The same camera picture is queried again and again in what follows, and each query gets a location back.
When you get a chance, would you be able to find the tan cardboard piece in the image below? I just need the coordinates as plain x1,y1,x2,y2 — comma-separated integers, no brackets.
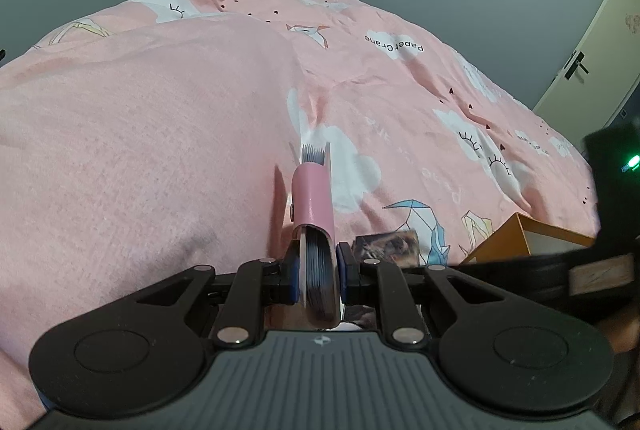
569,255,636,296

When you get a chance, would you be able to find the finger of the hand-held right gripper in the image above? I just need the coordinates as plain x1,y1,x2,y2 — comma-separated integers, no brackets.
457,246,601,311

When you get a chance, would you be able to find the dark picture card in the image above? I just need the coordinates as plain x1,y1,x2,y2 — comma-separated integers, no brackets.
351,232,421,268

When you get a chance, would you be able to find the black door handle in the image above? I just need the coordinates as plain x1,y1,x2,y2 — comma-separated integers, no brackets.
564,51,590,83

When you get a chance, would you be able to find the orange cardboard box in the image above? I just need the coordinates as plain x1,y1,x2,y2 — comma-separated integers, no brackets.
457,212,598,267

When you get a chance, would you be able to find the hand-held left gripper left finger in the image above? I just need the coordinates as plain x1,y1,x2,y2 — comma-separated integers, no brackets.
135,256,302,346

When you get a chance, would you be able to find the cream door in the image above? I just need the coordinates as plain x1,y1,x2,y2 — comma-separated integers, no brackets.
532,0,640,131

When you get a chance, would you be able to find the pink cased swatch fan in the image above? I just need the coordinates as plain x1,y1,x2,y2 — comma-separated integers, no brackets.
287,141,343,330

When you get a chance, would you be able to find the person's right forearm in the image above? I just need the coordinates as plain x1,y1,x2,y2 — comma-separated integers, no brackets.
597,307,640,356

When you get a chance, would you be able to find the pink printed blanket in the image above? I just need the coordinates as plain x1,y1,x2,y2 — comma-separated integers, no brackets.
0,0,601,430

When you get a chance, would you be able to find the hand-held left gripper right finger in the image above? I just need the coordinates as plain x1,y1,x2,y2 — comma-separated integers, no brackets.
336,241,501,346

